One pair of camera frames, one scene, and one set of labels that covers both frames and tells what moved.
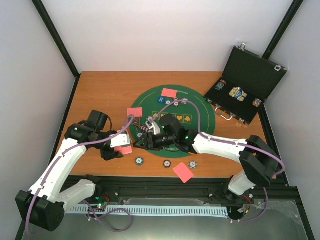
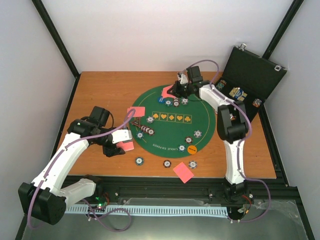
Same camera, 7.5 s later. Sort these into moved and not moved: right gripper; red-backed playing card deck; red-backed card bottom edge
Moved: red-backed playing card deck; right gripper
Not moved: red-backed card bottom edge
